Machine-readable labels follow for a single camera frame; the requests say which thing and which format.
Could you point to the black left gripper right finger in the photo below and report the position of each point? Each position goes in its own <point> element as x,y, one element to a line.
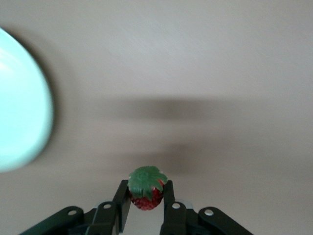
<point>178,220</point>

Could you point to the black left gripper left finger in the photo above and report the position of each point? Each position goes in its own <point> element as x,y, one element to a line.
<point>105,220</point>

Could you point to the red strawberry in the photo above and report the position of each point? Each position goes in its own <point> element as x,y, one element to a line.
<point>146,191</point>

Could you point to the pale green round plate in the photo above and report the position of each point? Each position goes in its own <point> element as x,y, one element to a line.
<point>19,98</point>

